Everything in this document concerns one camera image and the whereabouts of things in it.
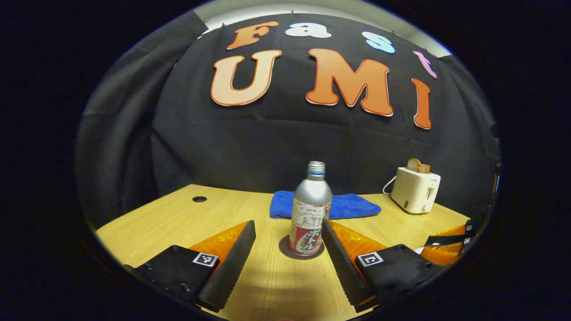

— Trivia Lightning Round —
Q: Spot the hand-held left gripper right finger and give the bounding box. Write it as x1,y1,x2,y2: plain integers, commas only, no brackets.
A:
321,218,443,313

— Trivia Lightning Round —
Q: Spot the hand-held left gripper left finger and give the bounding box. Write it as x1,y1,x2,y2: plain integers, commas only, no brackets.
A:
123,220,257,313

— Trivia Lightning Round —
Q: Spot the dark round coaster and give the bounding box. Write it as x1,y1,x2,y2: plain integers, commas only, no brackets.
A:
279,235,325,260

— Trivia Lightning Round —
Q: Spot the silver water bottle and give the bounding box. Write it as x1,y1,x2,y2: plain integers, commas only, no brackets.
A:
289,161,333,257

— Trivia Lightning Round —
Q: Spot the white toaster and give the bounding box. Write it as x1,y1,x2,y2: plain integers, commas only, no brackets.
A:
391,167,441,214

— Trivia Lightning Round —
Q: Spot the blue towel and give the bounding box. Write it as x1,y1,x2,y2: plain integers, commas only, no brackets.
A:
269,191,382,220

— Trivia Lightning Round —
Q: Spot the plain black backdrop cloth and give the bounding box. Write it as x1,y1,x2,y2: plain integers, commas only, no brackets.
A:
76,10,209,229

